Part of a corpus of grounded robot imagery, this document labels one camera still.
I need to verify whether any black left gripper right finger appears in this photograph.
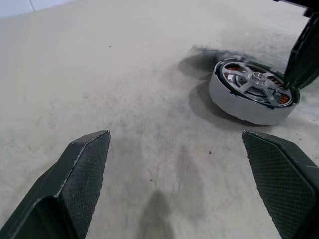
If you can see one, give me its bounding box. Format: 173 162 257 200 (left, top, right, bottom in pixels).
242 130 319 239

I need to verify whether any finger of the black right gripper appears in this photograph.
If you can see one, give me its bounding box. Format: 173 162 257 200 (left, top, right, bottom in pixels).
283 12 319 90

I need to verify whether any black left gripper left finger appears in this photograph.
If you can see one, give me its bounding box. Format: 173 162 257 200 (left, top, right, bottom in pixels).
0 130 111 239

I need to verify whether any silver spoked rotor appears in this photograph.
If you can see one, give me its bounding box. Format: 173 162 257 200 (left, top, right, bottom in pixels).
219 61 293 106

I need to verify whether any motor housing with copper windings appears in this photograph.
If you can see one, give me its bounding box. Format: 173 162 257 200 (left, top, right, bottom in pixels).
208 58 301 126

